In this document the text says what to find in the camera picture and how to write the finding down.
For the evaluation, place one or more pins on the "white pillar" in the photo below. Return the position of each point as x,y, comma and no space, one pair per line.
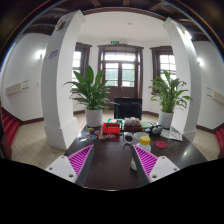
60,125
188,70

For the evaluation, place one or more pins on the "black chair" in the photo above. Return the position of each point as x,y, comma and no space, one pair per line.
127,107

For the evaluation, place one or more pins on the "clear bottle with yellow cap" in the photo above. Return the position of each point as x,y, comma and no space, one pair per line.
145,144

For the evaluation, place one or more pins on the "right potted green plant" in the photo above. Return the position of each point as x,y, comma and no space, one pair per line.
169,93

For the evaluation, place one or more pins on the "printed paper sheet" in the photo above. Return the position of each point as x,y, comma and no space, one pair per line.
171,135

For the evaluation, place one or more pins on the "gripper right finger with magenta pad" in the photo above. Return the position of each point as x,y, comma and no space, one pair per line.
151,168

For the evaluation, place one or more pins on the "green flat box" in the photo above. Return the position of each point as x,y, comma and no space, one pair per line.
145,124

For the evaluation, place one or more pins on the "wooden double door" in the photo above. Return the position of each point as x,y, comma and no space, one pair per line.
123,66

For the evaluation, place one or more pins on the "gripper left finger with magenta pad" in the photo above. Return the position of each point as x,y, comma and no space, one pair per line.
74,167

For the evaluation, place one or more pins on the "brown tray with white items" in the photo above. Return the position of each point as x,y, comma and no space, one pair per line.
132,124

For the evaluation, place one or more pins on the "dark round cup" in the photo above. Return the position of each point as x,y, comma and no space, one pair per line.
128,138

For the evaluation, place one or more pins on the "left potted green plant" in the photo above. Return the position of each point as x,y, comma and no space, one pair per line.
92,93

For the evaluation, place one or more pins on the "red round coaster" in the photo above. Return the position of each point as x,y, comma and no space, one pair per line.
161,144

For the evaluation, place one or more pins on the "left white pillar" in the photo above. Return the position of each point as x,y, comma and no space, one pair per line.
60,125

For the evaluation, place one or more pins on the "potted green plant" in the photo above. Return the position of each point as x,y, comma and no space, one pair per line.
169,93
92,93

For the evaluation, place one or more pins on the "black and silver round object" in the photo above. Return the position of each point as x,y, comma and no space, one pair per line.
156,130

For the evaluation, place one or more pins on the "right white pillar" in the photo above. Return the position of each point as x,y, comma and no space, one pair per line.
188,70

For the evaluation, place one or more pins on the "red plastic basket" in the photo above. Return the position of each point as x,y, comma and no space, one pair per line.
111,128

